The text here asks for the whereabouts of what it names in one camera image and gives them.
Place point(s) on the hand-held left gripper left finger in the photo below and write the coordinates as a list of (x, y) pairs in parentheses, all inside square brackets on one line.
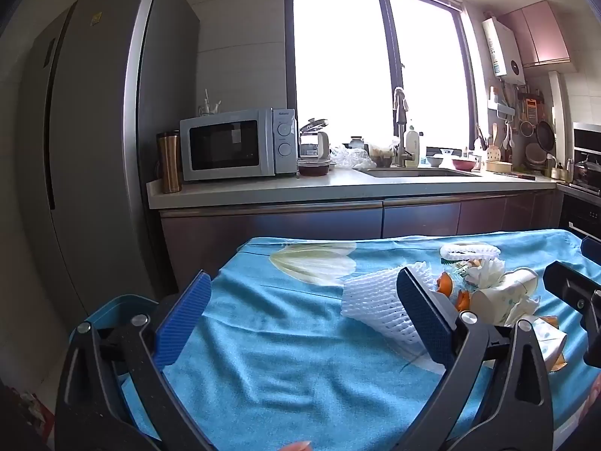
[(183, 324)]

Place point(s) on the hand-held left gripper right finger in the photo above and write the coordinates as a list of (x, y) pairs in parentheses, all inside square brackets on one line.
[(422, 319)]

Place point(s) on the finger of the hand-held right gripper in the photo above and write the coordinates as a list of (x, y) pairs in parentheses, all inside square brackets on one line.
[(570, 286), (592, 250)]

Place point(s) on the orange peel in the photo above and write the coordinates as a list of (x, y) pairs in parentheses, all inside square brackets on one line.
[(558, 364), (550, 321), (463, 301), (444, 285)]

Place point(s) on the large white foam fruit net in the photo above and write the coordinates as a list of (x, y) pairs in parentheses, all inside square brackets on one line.
[(371, 305)]

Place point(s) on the blue plastic trash bin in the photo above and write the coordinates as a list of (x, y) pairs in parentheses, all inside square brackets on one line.
[(117, 310)]

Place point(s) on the white tissue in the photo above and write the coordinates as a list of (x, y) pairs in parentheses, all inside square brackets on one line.
[(525, 310), (488, 271)]

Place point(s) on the black built-in oven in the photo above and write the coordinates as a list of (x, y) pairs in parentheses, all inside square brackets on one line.
[(582, 216)]

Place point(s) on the white dotted packet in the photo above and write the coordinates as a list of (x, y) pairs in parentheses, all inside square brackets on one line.
[(544, 340)]

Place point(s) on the dotted paper cup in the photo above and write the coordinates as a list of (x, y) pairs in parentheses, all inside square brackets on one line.
[(493, 305)]

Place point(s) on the small white foam fruit net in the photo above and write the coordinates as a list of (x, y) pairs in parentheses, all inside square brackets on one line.
[(469, 250)]

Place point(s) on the kitchen knife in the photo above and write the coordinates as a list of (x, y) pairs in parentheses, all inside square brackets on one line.
[(516, 175)]

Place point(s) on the steel range hood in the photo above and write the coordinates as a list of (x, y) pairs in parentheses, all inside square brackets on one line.
[(587, 136)]

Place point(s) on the black frying pan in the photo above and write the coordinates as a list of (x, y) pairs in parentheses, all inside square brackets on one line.
[(545, 135)]

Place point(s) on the cream bowl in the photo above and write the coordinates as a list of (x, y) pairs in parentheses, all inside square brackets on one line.
[(498, 166)]

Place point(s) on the steel kitchen sink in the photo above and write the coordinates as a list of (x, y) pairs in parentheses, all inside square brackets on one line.
[(418, 173)]

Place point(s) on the brown base cabinets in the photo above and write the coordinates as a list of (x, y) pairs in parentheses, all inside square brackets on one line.
[(305, 225)]

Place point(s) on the pink bowl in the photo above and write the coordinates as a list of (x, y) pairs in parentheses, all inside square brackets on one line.
[(464, 164)]

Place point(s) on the copper thermos flask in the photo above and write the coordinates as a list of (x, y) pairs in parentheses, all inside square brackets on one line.
[(169, 164)]

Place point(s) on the beige kitchen counter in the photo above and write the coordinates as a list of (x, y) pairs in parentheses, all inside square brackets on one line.
[(281, 190)]

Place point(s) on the white soap bottle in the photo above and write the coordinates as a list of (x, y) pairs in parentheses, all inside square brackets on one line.
[(412, 148)]

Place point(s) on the clear plastic bag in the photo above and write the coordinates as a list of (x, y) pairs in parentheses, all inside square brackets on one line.
[(352, 157)]

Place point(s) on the white microwave oven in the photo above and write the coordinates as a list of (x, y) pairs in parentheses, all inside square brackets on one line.
[(225, 145)]

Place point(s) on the red lidded food container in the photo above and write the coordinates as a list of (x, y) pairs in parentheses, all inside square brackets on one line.
[(313, 167)]

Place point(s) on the grey refrigerator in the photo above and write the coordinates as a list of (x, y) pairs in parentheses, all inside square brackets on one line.
[(94, 150)]

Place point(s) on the steel kitchen faucet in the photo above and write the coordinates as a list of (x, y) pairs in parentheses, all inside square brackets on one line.
[(400, 122)]

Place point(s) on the glass electric kettle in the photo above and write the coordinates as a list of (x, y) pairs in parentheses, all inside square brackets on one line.
[(313, 143)]

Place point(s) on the white water heater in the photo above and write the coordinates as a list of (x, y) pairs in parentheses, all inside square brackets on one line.
[(503, 49)]

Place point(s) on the white ornament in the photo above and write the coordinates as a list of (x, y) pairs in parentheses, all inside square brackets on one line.
[(210, 105)]

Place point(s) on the large kitchen window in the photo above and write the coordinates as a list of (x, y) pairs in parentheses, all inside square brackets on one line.
[(338, 65)]

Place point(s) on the white wall utensil rack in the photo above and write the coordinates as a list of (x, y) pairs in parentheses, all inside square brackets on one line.
[(498, 108)]

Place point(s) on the pink wall cabinet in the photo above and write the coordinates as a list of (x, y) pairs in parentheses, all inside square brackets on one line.
[(535, 33)]

